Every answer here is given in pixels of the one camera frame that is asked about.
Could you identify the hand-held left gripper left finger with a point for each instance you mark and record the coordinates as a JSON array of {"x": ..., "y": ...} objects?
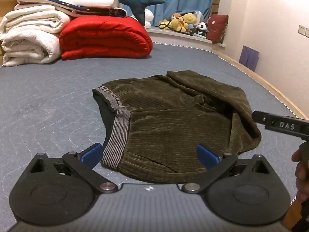
[{"x": 90, "y": 154}]

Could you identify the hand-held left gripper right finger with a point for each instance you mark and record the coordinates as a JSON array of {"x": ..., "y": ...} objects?
[{"x": 205, "y": 156}]

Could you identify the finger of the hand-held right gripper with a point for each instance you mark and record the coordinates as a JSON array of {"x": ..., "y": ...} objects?
[{"x": 260, "y": 116}]

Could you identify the person's right hand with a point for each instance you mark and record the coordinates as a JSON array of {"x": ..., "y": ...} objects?
[{"x": 301, "y": 178}]

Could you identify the purple paper sheet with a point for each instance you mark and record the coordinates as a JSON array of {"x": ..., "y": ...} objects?
[{"x": 248, "y": 58}]

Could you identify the grey quilted mattress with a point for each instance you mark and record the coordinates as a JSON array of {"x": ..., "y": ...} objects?
[{"x": 60, "y": 101}]

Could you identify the dark red cushion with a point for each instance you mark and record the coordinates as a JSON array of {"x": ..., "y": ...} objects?
[{"x": 217, "y": 29}]

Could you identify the panda plush toy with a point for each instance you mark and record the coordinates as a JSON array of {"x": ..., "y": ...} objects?
[{"x": 203, "y": 27}]

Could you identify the light blue bag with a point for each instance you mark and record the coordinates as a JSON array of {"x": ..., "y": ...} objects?
[{"x": 200, "y": 15}]

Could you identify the red folded quilt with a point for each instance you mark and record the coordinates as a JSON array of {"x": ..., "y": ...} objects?
[{"x": 103, "y": 36}]

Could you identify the yellow bear plush toy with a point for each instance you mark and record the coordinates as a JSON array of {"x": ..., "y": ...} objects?
[{"x": 189, "y": 18}]

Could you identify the white window sill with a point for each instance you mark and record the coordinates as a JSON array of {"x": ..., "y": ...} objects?
[{"x": 169, "y": 35}]

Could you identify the yellow orange plush toy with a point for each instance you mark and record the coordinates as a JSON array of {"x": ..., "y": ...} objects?
[{"x": 178, "y": 24}]

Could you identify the navy star-patterned blanket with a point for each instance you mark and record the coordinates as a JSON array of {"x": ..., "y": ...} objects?
[{"x": 96, "y": 11}]

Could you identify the white plush toy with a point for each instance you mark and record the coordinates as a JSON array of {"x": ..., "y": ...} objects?
[{"x": 148, "y": 15}]

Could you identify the wooden headboard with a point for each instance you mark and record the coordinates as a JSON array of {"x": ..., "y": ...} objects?
[{"x": 7, "y": 1}]

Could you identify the wooden bed frame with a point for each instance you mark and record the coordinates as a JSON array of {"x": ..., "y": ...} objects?
[{"x": 256, "y": 76}]

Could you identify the wooden window frame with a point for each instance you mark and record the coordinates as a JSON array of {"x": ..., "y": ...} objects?
[{"x": 218, "y": 0}]

